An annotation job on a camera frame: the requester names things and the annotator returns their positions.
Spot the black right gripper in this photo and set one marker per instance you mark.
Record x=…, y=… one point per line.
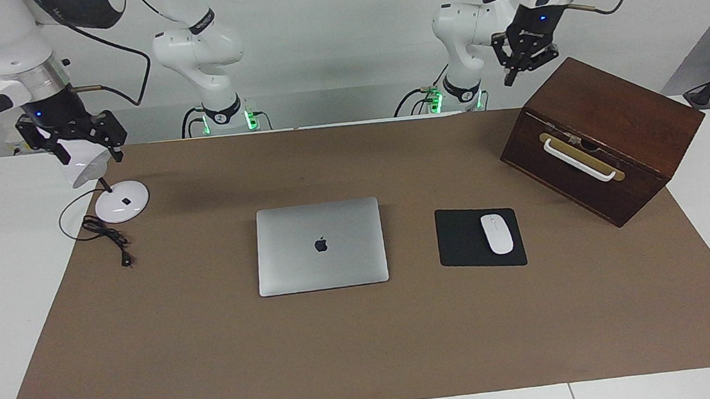
x=58, y=113

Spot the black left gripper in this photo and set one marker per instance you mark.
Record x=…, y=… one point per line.
x=539, y=22

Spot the silver laptop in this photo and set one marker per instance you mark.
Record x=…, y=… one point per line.
x=320, y=247

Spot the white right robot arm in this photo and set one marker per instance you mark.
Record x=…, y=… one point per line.
x=0, y=37

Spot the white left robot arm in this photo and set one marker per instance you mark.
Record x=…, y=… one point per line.
x=462, y=26

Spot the white desk lamp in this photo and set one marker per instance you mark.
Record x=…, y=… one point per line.
x=124, y=203

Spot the brown wooden box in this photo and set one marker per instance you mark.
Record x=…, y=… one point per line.
x=617, y=112

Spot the white computer mouse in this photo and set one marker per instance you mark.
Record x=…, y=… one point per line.
x=497, y=235

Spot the black mouse pad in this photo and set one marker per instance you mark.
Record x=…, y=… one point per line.
x=461, y=241

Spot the brown table mat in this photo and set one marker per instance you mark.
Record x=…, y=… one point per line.
x=368, y=346

